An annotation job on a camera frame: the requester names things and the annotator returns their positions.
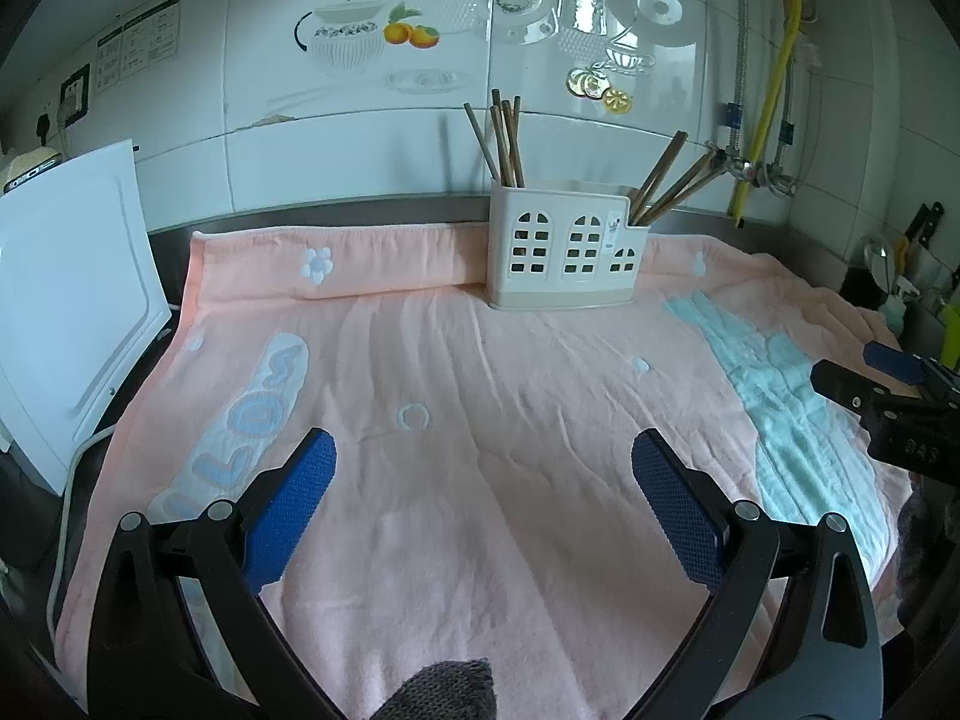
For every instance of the small wall label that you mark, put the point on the small wall label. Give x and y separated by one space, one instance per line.
109 56

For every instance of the black wall socket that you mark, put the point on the black wall socket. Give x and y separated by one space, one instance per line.
75 94

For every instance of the pale green container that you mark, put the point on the pale green container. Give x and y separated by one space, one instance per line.
896 309

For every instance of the cream plastic utensil holder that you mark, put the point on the cream plastic utensil holder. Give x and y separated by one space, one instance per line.
555 277

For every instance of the smartphone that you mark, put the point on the smartphone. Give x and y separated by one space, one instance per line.
34 171

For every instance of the white plastic board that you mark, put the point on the white plastic board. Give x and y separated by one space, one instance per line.
67 300

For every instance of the person's right hand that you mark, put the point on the person's right hand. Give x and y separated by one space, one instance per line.
930 532

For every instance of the person's left hand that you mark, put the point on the person's left hand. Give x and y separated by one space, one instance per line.
450 694

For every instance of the metal ladle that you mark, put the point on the metal ladle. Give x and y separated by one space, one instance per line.
876 255

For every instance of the large wall label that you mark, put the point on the large wall label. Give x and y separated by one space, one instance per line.
154 28

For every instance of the pink towel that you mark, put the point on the pink towel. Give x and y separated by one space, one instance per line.
487 427

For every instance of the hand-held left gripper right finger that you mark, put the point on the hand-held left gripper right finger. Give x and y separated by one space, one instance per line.
675 510

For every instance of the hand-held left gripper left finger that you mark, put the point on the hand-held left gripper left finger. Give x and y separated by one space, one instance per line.
292 510

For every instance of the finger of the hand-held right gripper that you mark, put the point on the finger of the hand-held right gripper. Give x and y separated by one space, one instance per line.
844 386
892 365

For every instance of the wooden chopstick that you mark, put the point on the wooden chopstick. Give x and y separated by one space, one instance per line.
519 127
686 176
501 135
511 131
664 163
497 101
478 139
701 181

